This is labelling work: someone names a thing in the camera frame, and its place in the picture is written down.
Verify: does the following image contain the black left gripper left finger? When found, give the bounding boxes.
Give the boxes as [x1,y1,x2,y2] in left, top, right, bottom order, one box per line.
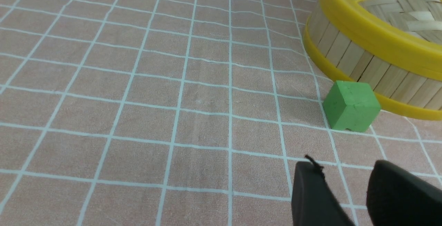
[291,156,355,226]

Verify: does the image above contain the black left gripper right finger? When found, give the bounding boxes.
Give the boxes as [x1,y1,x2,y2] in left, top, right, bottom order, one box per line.
[366,160,442,226]

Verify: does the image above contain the woven bamboo lid yellow rim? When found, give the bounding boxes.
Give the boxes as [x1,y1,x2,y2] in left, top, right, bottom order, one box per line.
[319,0,442,80]

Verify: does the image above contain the bamboo steamer basket yellow rims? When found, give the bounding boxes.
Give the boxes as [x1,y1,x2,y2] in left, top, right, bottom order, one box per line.
[303,6,441,121]

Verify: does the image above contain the green foam block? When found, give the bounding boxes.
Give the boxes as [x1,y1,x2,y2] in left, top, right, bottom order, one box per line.
[323,81,382,132]

